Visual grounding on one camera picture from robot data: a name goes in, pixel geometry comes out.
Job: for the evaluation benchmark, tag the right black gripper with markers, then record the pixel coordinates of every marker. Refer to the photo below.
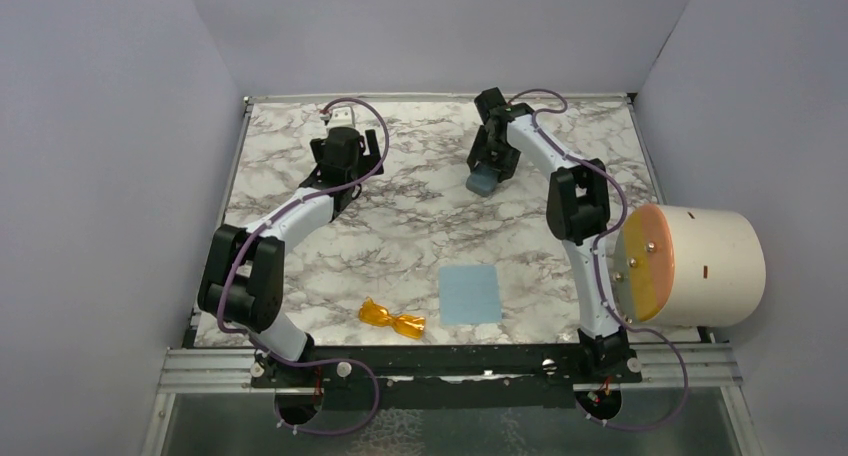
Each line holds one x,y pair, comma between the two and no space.
505,165

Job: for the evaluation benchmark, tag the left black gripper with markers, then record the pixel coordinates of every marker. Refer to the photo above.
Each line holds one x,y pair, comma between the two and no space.
368,162

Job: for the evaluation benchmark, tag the grey green glasses case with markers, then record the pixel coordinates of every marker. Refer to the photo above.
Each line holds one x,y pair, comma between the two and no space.
483,179

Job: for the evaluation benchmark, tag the light blue cleaning cloth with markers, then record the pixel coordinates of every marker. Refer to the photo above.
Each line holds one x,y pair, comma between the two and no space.
469,295

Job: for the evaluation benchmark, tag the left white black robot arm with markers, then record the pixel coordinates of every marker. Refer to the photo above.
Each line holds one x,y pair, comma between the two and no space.
243,280

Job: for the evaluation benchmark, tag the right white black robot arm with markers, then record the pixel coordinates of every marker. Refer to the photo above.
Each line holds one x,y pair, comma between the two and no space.
577,212

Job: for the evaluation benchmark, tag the orange sunglasses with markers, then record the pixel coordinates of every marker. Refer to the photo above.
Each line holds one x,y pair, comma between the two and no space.
403,324

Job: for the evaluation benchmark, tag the white cylindrical drum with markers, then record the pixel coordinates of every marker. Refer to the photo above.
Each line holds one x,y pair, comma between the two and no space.
682,266

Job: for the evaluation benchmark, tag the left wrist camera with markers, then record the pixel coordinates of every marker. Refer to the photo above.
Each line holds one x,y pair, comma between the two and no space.
338,117

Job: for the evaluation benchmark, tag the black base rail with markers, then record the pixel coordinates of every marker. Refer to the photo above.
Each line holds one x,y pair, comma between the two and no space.
439,376

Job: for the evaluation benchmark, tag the aluminium frame rail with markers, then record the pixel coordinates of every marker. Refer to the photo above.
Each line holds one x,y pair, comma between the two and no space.
245,370

